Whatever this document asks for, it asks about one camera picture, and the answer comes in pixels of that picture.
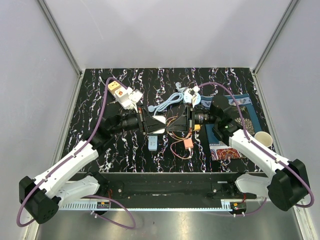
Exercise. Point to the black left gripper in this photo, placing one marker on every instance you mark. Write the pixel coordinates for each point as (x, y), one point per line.
(147, 124)

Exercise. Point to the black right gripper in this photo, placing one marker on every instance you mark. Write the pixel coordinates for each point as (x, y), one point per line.
(182, 122)

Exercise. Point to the white wall charger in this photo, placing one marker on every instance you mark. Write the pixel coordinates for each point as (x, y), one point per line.
(160, 119)

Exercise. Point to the yellow USB charger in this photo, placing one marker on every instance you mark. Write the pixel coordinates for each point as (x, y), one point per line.
(197, 127)

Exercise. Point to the light blue power strip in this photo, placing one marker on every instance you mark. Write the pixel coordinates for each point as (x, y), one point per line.
(152, 143)

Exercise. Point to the pink USB charger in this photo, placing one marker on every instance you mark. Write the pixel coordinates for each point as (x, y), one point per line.
(188, 143)

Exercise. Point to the white multicolour power strip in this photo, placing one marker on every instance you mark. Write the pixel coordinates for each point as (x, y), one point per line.
(124, 102)

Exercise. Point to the white cube socket adapter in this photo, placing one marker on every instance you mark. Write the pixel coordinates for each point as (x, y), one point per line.
(120, 93)

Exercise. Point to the beige travel adapter cube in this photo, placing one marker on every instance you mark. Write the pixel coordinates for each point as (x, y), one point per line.
(113, 86)

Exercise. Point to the round light blue socket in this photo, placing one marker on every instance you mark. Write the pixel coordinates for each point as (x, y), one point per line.
(193, 99)

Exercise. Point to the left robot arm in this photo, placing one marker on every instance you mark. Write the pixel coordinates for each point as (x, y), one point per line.
(43, 195)

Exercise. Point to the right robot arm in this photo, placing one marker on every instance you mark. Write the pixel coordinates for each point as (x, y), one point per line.
(285, 182)

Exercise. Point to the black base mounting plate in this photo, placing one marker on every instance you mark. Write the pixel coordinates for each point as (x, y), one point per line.
(120, 185)

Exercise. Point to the blue patterned placemat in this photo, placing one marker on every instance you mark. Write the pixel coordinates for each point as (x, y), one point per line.
(219, 151)

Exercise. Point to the dark floral square plate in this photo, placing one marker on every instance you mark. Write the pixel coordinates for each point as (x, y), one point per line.
(246, 118)

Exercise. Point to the white paper cup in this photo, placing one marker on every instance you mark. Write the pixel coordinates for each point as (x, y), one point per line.
(264, 138)

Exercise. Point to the aluminium frame post left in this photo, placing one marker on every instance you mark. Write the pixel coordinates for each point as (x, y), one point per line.
(59, 36)

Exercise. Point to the aluminium frame post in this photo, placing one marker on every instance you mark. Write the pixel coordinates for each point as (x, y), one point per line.
(276, 34)
(59, 36)

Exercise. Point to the aluminium frame post right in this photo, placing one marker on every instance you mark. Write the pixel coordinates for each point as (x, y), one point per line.
(276, 34)

